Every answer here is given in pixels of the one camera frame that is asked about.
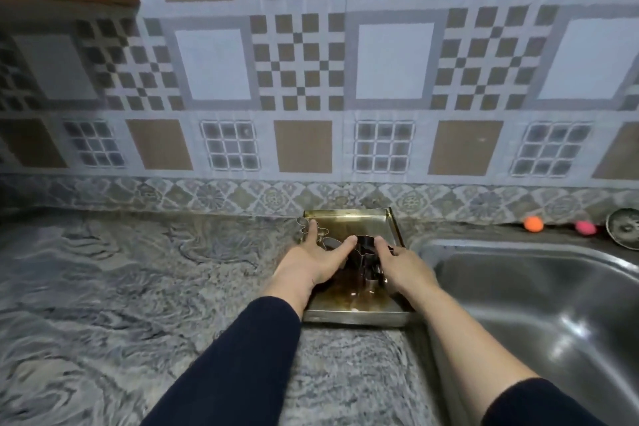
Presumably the dark metal cookie cutter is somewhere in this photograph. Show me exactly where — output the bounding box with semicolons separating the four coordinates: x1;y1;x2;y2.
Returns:
349;235;396;273

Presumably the person's left hand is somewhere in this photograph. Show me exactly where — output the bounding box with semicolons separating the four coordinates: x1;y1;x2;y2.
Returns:
273;220;357;293

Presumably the person's right hand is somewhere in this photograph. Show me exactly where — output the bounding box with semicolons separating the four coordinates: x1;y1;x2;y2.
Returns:
373;235;441;300

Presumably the person's right forearm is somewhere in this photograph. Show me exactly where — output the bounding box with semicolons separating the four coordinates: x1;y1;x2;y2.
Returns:
399;281;608;426

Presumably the person's left forearm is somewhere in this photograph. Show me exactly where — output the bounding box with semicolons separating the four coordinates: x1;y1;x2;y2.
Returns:
142;273;316;426

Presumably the round metal sink strainer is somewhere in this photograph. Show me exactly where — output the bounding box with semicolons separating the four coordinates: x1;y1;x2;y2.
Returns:
606;208;639;245

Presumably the small round metal cookie cutter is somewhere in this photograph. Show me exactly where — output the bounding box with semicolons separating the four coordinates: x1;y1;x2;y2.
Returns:
363;265;386;295

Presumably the figure-shaped metal cookie cutter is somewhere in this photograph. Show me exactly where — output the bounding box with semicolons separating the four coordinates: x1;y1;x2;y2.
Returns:
297;215;332;248

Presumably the rectangular metal baking tray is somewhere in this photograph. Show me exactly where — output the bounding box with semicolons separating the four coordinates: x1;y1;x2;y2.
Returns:
299;207;418;328

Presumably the stainless steel sink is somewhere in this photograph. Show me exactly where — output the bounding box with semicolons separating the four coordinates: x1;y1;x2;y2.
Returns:
407;236;639;426

